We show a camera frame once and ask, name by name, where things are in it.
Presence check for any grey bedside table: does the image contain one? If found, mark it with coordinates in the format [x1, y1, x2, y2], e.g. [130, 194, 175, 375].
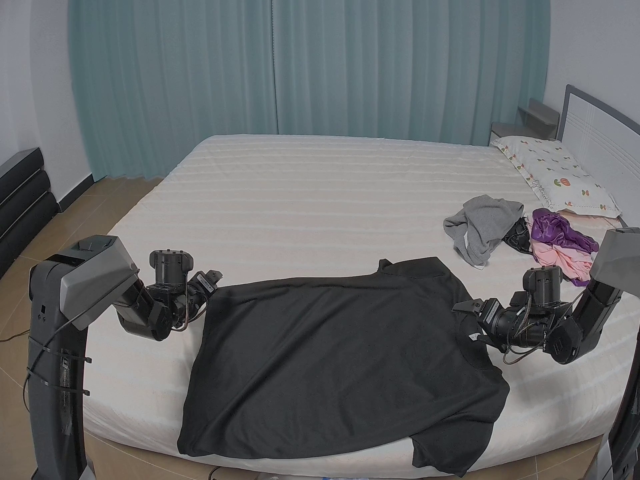
[490, 99, 560, 141]

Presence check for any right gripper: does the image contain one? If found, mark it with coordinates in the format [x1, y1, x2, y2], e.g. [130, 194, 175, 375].
[452, 298, 527, 352]

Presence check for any bed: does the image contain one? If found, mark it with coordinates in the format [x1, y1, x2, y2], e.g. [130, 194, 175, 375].
[82, 84, 640, 474]

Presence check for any black shiny garment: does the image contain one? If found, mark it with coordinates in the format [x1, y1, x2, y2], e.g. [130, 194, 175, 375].
[502, 216, 533, 254]

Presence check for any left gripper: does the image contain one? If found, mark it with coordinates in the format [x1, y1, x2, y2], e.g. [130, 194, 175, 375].
[186, 269, 224, 312]

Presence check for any white printed pillow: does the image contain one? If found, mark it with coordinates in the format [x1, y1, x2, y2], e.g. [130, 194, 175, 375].
[491, 135, 622, 219]

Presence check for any black chest of drawers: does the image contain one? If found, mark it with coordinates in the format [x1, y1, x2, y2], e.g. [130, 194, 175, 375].
[0, 147, 63, 279]

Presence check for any purple satin garment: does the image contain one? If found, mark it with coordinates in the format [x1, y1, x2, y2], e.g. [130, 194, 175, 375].
[530, 208, 600, 289]

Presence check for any pink garment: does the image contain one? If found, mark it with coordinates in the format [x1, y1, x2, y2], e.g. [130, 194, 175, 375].
[531, 240, 596, 284]

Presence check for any grey garment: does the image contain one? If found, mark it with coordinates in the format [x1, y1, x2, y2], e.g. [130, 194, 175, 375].
[443, 194, 525, 270]

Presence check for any black T-shirt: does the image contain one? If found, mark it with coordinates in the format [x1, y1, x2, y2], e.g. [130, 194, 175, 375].
[177, 256, 511, 471]

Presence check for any blue-green curtain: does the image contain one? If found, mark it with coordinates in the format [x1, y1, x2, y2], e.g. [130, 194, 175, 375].
[270, 0, 551, 146]
[67, 0, 280, 181]

